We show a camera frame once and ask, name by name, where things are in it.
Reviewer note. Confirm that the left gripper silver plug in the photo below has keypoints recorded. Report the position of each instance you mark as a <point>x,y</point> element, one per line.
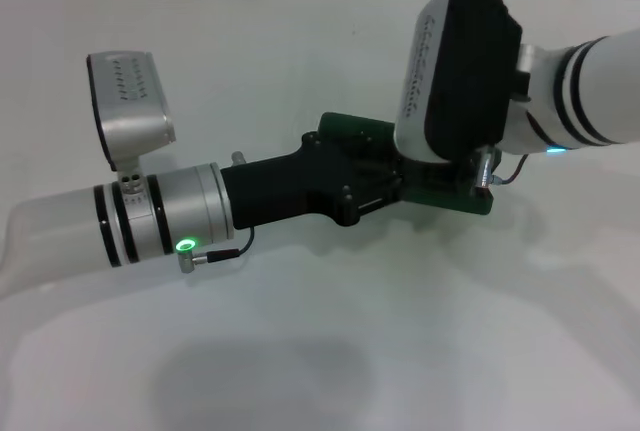
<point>238,158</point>

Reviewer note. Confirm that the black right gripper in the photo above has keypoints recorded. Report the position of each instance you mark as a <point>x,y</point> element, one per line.
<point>465,176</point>

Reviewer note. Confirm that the right gripper silver plug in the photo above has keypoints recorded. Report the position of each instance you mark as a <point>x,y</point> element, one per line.
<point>486,168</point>

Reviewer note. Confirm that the gripper silver plug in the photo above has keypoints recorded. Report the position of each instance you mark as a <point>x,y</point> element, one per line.
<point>238,158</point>
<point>486,168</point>

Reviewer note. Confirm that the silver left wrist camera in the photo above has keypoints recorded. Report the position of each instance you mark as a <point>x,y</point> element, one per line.
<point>132,106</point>

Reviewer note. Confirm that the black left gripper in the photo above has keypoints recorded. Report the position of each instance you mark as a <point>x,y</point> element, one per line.
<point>285,186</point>

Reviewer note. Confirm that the green glasses case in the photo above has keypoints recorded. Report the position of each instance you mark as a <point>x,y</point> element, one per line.
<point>350,123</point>

